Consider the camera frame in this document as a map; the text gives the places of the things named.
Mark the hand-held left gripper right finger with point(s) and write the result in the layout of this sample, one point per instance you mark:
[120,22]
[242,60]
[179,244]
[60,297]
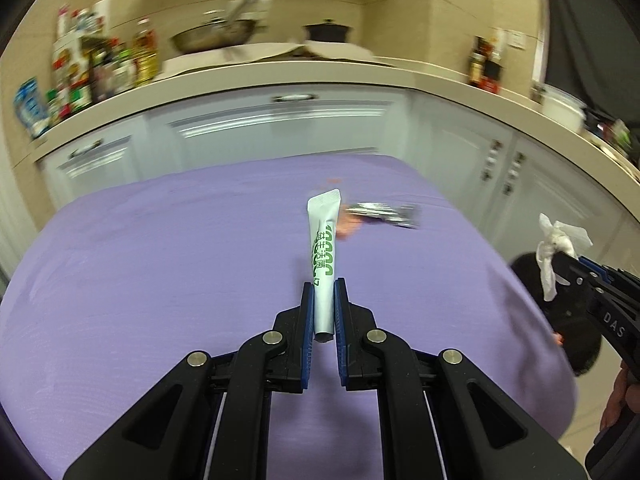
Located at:
[341,350]

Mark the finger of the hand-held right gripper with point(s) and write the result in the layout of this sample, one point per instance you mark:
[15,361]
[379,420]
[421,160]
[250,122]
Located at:
[592,269]
[577,290]

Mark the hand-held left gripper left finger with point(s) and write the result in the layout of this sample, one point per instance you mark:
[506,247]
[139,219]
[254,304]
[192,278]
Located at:
[306,350]

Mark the black trash bin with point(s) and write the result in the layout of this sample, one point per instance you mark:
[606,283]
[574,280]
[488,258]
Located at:
[575,350]

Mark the white tissue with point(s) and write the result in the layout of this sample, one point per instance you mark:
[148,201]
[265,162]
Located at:
[550,245]

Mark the white sachet green print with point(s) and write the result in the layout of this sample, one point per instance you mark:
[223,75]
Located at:
[324,260]

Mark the person's right forearm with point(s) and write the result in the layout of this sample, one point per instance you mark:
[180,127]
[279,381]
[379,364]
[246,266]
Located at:
[622,395]

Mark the white cabinet door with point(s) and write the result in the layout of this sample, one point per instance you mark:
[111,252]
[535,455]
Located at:
[560,180]
[450,150]

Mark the orange wrapper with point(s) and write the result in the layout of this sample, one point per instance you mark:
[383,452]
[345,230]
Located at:
[350,227]

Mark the silver foil wrapper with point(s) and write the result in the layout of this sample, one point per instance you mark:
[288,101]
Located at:
[385,212]

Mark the white rice cooker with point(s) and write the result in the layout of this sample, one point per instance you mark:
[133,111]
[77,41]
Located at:
[562,107]

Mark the purple tablecloth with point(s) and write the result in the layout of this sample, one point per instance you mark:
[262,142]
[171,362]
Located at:
[150,260]

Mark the red snack packet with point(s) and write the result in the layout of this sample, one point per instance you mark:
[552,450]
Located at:
[492,75]

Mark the white cabinet drawer front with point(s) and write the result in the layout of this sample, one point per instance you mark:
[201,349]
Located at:
[100,170]
[225,125]

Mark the white yellow package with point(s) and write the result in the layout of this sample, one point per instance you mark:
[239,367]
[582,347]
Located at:
[497,40]

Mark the dark grey cloth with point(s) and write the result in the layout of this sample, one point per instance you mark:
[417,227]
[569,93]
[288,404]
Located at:
[590,20]

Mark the beige stone kitchen counter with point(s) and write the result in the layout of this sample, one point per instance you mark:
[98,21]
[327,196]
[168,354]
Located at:
[400,82]

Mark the black lidded pot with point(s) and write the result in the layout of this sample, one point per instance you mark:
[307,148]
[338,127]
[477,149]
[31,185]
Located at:
[327,32]

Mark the steel wok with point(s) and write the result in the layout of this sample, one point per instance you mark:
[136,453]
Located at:
[215,35]

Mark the metal cooking utensil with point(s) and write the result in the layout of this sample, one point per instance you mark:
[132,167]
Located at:
[237,7]

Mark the cluster of condiment bottles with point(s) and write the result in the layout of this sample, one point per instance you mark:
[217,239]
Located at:
[110,60]

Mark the blue white packet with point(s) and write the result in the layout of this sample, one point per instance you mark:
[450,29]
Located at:
[30,105]

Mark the white wall socket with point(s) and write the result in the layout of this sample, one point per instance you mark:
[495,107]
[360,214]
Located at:
[515,40]

